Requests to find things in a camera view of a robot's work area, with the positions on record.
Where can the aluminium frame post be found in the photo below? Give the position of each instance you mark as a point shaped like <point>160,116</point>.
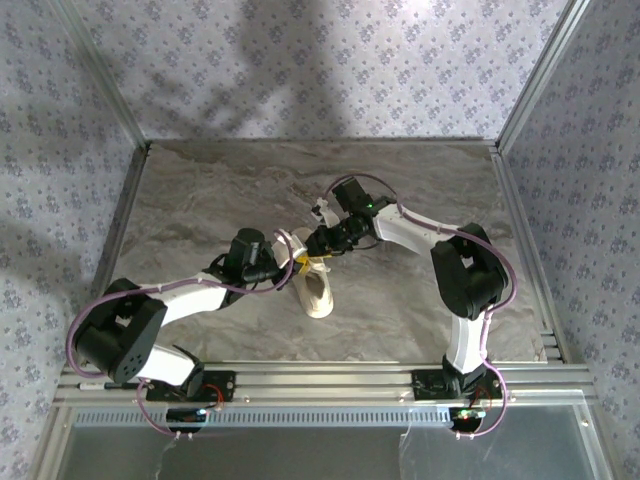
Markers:
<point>542,75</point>
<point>104,75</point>

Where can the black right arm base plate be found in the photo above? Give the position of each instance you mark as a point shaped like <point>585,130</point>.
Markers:
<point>422,385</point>

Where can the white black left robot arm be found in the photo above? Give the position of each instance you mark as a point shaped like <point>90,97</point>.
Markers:
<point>190,295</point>

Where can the white shoe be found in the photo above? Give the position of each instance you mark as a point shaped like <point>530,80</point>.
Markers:
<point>317,300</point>

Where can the clear plastic panel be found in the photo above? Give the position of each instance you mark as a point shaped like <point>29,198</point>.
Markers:
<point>325,455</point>

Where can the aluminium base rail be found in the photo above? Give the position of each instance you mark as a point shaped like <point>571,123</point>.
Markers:
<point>325,380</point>

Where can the aluminium side rail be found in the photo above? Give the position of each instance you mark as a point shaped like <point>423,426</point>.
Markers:
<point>128,200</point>
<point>527,240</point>

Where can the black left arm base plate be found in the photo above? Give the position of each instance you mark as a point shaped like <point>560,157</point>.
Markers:
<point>227,385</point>

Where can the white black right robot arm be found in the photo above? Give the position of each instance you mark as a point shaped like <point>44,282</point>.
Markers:
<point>465,270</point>

